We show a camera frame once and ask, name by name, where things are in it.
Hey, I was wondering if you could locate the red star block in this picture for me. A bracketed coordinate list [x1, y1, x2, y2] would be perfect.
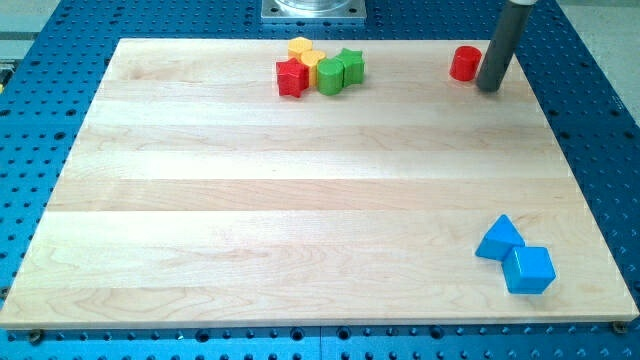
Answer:
[276, 58, 309, 98]

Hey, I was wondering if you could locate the green cylinder block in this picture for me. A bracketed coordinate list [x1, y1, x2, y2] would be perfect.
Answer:
[317, 59, 344, 96]

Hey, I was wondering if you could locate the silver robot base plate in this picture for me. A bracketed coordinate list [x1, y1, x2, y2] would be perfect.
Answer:
[261, 0, 367, 22]

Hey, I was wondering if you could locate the blue cube block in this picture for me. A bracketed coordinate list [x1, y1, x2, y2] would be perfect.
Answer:
[502, 246, 556, 294]

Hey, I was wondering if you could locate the yellow hexagon block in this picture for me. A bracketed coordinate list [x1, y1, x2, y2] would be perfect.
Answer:
[287, 37, 313, 60]

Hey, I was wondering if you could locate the red cylinder block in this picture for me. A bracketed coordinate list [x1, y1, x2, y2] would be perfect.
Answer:
[449, 45, 482, 82]

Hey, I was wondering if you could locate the yellow cylinder block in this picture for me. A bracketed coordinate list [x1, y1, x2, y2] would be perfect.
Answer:
[300, 50, 326, 87]

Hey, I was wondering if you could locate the blue triangular prism block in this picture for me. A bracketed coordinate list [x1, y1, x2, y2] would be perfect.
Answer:
[475, 214, 526, 262]

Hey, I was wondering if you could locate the light wooden board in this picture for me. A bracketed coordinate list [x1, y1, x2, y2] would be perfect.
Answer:
[1, 38, 638, 329]

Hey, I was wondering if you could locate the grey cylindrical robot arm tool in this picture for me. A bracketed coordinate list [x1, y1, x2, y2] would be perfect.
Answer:
[476, 0, 537, 93]

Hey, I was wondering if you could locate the green star block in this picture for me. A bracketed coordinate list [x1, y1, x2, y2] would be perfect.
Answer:
[336, 48, 365, 87]

